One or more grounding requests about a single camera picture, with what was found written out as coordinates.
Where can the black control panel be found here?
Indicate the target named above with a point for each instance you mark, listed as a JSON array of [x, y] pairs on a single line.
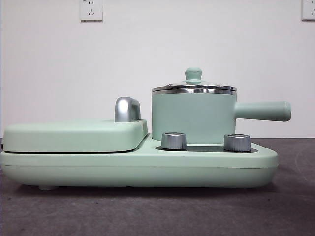
[[204, 148]]

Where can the silver control knob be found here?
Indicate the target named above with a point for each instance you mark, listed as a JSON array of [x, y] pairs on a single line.
[[236, 142], [173, 141]]

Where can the mint green grill lid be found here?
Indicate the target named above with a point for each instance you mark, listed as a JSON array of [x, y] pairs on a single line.
[[73, 135]]

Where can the white wall socket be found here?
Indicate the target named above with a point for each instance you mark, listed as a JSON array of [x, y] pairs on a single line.
[[308, 9], [90, 11]]

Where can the mint green breakfast machine base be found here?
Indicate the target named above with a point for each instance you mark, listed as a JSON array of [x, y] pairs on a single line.
[[147, 169]]

